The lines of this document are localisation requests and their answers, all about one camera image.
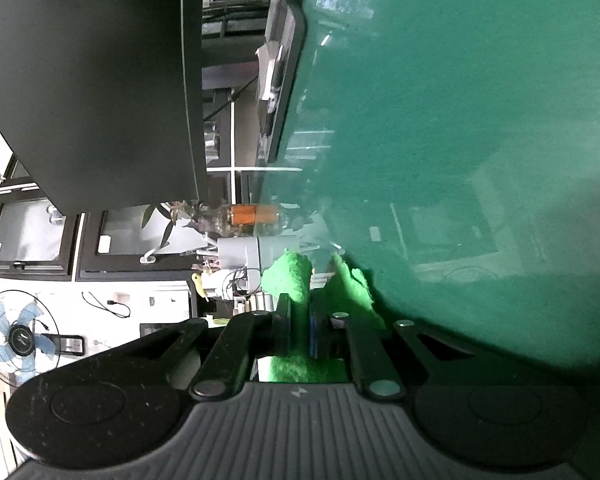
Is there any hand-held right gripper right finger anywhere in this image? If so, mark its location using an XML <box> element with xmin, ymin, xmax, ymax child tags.
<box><xmin>307</xmin><ymin>296</ymin><xmax>487</xmax><ymax>401</ymax></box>

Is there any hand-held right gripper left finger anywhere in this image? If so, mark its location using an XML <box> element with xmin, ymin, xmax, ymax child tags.
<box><xmin>111</xmin><ymin>294</ymin><xmax>294</xmax><ymax>403</ymax></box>

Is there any green cleaning cloth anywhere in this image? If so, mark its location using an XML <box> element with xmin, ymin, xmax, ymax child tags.
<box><xmin>261</xmin><ymin>251</ymin><xmax>382</xmax><ymax>385</ymax></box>

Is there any clear bottle with orange label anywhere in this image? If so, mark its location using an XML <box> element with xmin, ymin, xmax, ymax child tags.
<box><xmin>200</xmin><ymin>202</ymin><xmax>257</xmax><ymax>235</ymax></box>

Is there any small black screen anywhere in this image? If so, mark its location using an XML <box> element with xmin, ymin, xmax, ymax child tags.
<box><xmin>139</xmin><ymin>322</ymin><xmax>182</xmax><ymax>339</ymax></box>

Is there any potted plant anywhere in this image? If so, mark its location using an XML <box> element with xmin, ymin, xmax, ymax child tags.
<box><xmin>141</xmin><ymin>199</ymin><xmax>212</xmax><ymax>250</ymax></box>

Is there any black framed window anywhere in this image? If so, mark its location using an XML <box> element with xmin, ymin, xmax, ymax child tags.
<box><xmin>75</xmin><ymin>206</ymin><xmax>221</xmax><ymax>282</ymax></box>
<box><xmin>0</xmin><ymin>180</ymin><xmax>82</xmax><ymax>282</ymax></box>

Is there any large black panel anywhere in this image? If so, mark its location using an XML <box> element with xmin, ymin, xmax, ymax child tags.
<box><xmin>0</xmin><ymin>0</ymin><xmax>212</xmax><ymax>211</ymax></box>

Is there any black cable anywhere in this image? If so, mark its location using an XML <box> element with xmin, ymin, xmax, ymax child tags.
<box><xmin>82</xmin><ymin>290</ymin><xmax>131</xmax><ymax>319</ymax></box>

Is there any wall fan with blue blades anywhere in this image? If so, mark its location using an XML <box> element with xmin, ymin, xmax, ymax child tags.
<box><xmin>0</xmin><ymin>289</ymin><xmax>88</xmax><ymax>387</ymax></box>

